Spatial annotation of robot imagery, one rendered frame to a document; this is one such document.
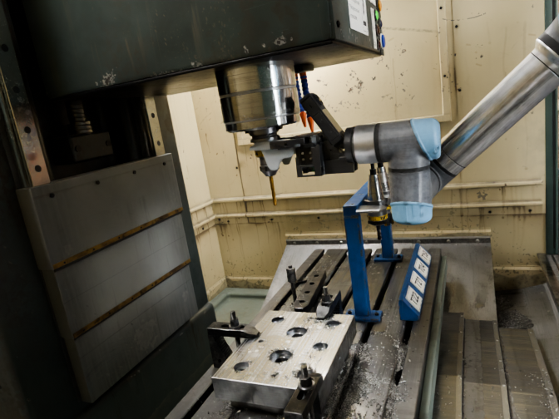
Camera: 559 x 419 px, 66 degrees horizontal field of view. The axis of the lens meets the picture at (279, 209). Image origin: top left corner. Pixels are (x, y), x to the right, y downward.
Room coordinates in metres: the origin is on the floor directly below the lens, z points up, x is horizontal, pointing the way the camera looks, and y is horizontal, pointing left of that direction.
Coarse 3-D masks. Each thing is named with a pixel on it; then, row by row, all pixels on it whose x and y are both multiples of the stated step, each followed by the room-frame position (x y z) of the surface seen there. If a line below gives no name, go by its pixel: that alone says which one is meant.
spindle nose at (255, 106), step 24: (216, 72) 0.89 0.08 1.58; (240, 72) 0.84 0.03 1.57; (264, 72) 0.84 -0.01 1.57; (288, 72) 0.87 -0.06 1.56; (240, 96) 0.84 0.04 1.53; (264, 96) 0.84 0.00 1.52; (288, 96) 0.86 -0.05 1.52; (240, 120) 0.85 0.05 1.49; (264, 120) 0.84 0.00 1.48; (288, 120) 0.86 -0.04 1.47
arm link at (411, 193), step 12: (420, 168) 0.76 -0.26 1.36; (396, 180) 0.78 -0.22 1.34; (408, 180) 0.77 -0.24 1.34; (420, 180) 0.76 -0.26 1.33; (432, 180) 0.81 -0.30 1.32; (396, 192) 0.78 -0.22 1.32; (408, 192) 0.77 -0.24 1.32; (420, 192) 0.76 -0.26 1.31; (432, 192) 0.79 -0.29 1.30; (396, 204) 0.78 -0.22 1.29; (408, 204) 0.77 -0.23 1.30; (420, 204) 0.76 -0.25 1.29; (396, 216) 0.79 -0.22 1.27; (408, 216) 0.77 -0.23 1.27; (420, 216) 0.77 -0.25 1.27
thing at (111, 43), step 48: (48, 0) 0.96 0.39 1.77; (96, 0) 0.91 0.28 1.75; (144, 0) 0.86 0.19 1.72; (192, 0) 0.82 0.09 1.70; (240, 0) 0.78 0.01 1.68; (288, 0) 0.75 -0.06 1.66; (336, 0) 0.75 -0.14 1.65; (48, 48) 0.97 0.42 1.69; (96, 48) 0.92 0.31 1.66; (144, 48) 0.87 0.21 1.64; (192, 48) 0.83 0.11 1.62; (240, 48) 0.79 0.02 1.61; (288, 48) 0.76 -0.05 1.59; (336, 48) 0.80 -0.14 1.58; (48, 96) 0.99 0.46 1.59; (96, 96) 1.05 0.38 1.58
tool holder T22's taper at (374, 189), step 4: (372, 176) 1.12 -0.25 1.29; (376, 176) 1.12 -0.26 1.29; (372, 180) 1.12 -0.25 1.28; (376, 180) 1.12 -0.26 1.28; (368, 184) 1.13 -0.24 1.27; (372, 184) 1.12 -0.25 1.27; (376, 184) 1.12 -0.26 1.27; (380, 184) 1.12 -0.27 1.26; (368, 188) 1.13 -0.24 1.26; (372, 188) 1.12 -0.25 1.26; (376, 188) 1.12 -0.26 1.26; (380, 188) 1.12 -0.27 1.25; (368, 192) 1.13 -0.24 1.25; (372, 192) 1.12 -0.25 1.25; (376, 192) 1.11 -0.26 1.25; (380, 192) 1.12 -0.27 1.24; (368, 196) 1.13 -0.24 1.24; (372, 196) 1.12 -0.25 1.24; (376, 196) 1.11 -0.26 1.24; (380, 196) 1.11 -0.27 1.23; (372, 200) 1.12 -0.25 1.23
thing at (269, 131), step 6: (252, 132) 0.90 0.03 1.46; (258, 132) 0.89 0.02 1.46; (264, 132) 0.89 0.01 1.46; (270, 132) 0.89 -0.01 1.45; (276, 132) 0.92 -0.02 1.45; (252, 138) 0.91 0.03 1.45; (258, 138) 0.89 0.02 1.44; (264, 138) 0.89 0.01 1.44; (270, 138) 0.89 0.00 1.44; (276, 138) 0.90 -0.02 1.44
